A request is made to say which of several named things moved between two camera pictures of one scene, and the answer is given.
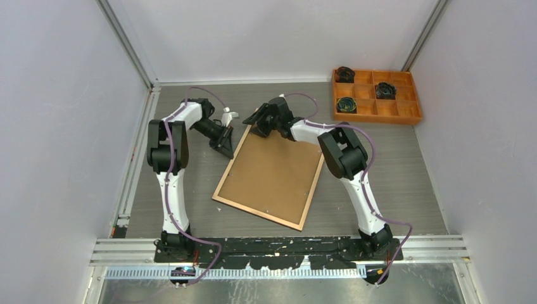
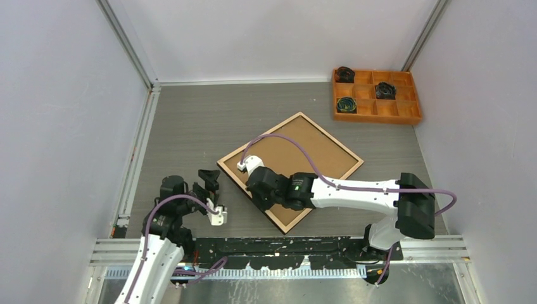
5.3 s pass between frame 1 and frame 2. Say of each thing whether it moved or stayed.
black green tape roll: stayed
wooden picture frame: moved
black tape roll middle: stayed
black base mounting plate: stayed
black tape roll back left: stayed
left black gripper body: moved
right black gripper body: moved
